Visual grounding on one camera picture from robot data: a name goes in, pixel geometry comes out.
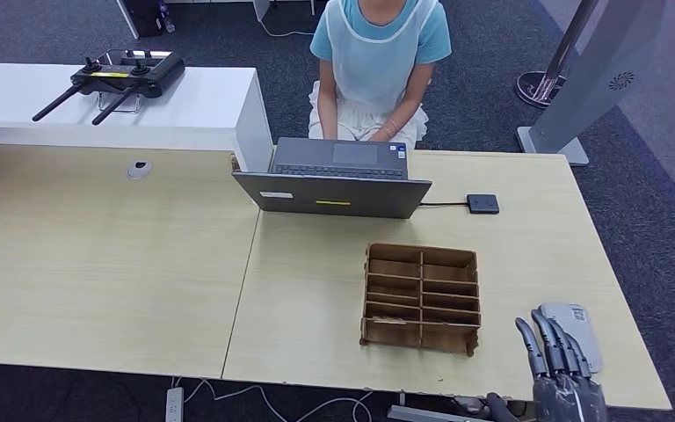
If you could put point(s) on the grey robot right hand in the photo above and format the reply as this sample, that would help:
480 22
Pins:
564 396

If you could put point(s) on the person's right forearm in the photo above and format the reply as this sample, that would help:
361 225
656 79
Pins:
327 110

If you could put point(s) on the person's left forearm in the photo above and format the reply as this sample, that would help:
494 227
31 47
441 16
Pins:
407 102

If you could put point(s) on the grey card reader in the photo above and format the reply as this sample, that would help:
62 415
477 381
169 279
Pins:
570 314

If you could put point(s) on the wooden divided key box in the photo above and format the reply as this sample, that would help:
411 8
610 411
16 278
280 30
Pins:
421 291

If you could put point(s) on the person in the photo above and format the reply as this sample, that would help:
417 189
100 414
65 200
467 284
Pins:
378 58

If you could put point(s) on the grey metal table foot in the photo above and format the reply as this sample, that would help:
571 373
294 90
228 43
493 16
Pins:
419 414

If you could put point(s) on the small black USB box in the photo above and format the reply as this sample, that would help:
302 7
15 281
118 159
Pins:
483 204

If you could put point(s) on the grey laptop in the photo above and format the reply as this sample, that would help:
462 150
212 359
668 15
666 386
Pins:
337 196

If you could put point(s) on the grey kiosk stand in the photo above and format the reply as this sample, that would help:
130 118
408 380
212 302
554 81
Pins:
605 58

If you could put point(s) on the white power strip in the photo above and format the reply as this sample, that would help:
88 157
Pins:
174 405

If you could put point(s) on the white counter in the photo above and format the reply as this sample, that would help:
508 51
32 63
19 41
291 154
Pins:
198 99

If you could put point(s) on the black remote controller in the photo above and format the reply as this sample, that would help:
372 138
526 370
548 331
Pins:
134 73

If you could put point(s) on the black computer tower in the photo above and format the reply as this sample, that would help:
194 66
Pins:
142 17

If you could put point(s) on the metal stanchion post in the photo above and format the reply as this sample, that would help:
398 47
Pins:
529 87

